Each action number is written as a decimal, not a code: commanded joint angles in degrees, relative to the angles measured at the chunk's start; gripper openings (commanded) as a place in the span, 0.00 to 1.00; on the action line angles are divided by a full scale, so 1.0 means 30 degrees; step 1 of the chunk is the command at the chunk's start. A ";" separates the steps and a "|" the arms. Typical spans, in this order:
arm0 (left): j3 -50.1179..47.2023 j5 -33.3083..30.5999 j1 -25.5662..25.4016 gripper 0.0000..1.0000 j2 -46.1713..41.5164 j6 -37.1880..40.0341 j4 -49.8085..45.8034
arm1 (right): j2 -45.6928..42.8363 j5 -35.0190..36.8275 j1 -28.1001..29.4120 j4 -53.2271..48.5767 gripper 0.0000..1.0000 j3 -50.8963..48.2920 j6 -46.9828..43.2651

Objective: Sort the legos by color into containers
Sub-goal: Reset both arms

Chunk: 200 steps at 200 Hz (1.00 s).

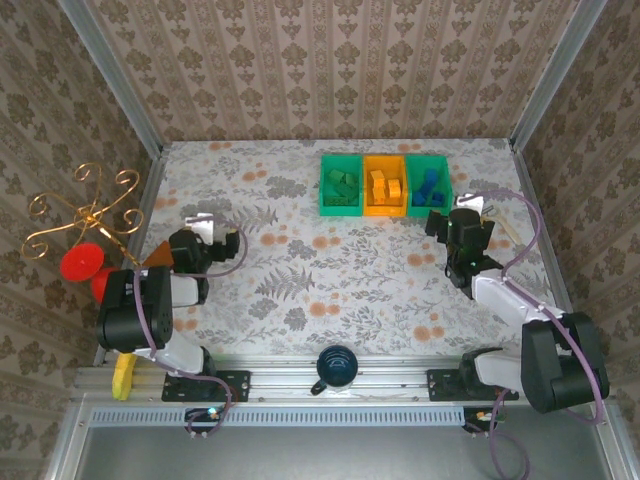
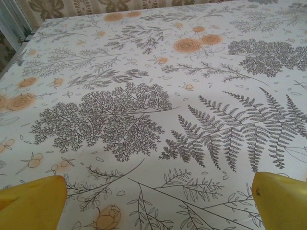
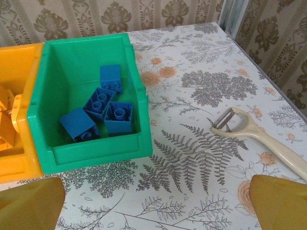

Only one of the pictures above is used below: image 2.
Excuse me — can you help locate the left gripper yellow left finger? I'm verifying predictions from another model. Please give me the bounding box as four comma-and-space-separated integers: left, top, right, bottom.
0, 175, 68, 230

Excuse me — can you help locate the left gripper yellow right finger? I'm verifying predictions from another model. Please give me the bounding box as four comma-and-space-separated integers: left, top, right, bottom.
251, 172, 307, 230

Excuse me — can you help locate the aluminium frame post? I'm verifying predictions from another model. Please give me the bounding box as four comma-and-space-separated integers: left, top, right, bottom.
0, 0, 32, 47

